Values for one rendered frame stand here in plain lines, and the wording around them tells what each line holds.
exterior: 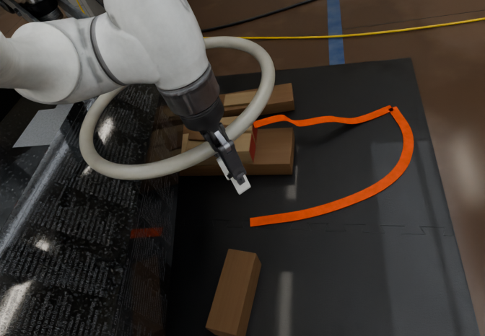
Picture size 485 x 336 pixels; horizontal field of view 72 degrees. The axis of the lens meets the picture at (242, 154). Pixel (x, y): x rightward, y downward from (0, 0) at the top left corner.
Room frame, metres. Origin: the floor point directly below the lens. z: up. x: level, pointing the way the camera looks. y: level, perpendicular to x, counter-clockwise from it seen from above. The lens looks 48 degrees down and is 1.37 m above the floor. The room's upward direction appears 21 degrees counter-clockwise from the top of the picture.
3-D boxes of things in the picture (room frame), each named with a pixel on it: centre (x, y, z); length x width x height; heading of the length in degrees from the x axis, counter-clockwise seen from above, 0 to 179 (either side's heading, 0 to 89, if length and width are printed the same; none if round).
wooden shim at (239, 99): (1.54, -0.13, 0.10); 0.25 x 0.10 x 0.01; 69
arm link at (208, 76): (0.45, 0.04, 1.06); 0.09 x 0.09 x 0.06
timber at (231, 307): (0.49, 0.22, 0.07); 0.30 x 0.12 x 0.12; 149
